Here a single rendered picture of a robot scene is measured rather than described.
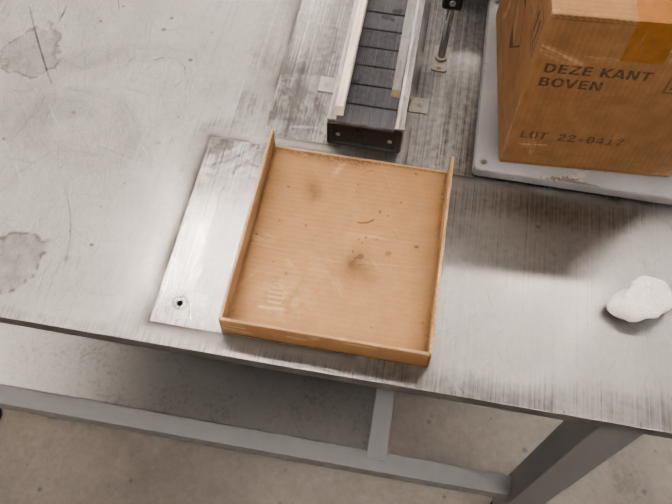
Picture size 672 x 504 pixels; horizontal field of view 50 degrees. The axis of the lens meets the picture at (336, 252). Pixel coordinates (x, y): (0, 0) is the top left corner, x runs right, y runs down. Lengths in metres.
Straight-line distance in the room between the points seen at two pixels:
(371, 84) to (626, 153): 0.37
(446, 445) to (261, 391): 0.47
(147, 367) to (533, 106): 0.98
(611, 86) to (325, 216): 0.40
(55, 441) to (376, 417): 0.76
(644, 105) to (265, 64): 0.56
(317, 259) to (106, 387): 0.75
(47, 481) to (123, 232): 0.91
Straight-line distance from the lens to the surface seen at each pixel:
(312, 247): 0.96
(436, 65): 1.18
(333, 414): 1.51
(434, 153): 1.07
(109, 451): 1.79
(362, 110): 1.05
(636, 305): 0.98
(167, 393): 1.56
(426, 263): 0.96
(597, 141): 1.03
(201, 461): 1.74
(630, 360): 0.98
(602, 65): 0.93
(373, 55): 1.12
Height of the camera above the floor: 1.67
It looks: 60 degrees down
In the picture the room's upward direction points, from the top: 3 degrees clockwise
